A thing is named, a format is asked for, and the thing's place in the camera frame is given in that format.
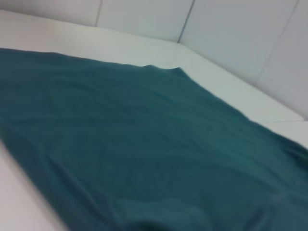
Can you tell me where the teal blue shirt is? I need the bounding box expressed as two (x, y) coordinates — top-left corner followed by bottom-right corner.
(0, 47), (308, 231)

